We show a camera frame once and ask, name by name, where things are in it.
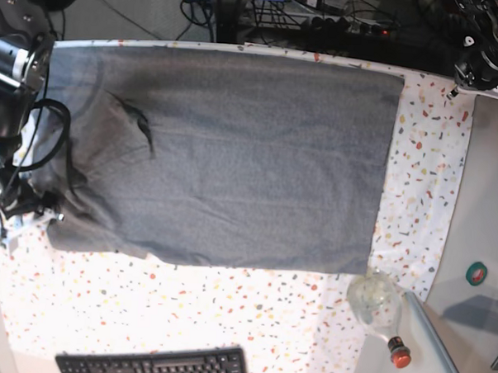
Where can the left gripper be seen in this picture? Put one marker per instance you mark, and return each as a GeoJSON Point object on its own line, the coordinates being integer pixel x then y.
{"type": "Point", "coordinates": [477, 69]}

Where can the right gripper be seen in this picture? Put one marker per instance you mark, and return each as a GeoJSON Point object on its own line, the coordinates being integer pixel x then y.
{"type": "Point", "coordinates": [21, 199]}

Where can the grey t-shirt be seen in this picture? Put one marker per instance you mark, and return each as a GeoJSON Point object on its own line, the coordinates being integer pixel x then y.
{"type": "Point", "coordinates": [205, 158]}

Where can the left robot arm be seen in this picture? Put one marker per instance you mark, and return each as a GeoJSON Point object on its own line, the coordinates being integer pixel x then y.
{"type": "Point", "coordinates": [481, 16]}

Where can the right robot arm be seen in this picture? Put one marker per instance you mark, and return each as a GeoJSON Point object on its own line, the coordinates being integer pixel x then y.
{"type": "Point", "coordinates": [27, 38]}

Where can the black power strip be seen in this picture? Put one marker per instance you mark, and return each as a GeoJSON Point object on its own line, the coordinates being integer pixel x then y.
{"type": "Point", "coordinates": [345, 25]}

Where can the green tape roll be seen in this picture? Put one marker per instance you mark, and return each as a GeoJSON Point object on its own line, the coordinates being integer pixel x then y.
{"type": "Point", "coordinates": [476, 273]}

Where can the clear bottle with orange cap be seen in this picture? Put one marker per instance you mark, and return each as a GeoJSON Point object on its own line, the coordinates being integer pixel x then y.
{"type": "Point", "coordinates": [376, 304]}

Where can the black keyboard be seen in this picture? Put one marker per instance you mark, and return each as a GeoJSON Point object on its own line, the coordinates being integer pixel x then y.
{"type": "Point", "coordinates": [223, 360]}

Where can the grey metal bar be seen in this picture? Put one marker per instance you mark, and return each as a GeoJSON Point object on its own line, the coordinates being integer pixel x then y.
{"type": "Point", "coordinates": [428, 351]}

